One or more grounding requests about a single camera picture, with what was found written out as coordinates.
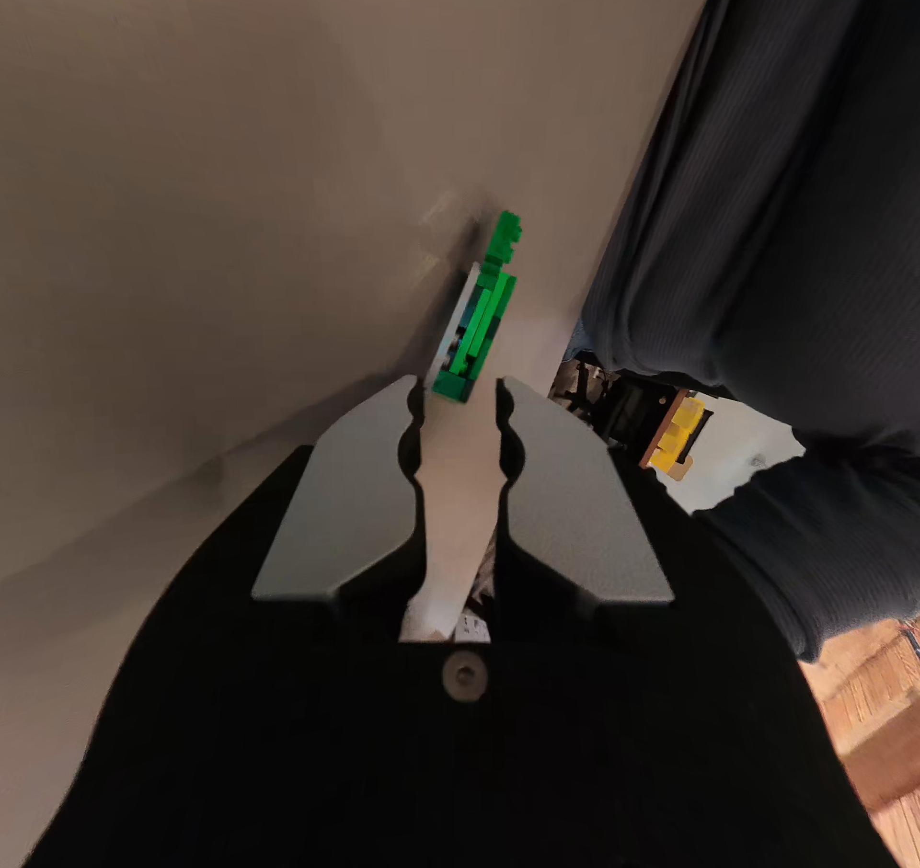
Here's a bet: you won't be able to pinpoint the green brick wall section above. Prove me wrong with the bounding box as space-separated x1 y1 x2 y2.
424 210 523 403

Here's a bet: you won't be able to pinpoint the person's dark sweater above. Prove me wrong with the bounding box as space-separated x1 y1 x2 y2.
575 0 920 452

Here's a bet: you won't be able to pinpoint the black chair frame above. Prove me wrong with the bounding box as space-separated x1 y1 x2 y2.
550 351 651 452

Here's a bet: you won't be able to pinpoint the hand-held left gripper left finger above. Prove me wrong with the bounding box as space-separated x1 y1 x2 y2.
252 375 428 642

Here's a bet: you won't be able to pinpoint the yellow storage bins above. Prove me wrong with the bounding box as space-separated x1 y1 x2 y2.
640 388 716 482

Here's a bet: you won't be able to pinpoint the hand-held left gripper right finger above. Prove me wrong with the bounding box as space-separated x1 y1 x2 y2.
494 375 677 645

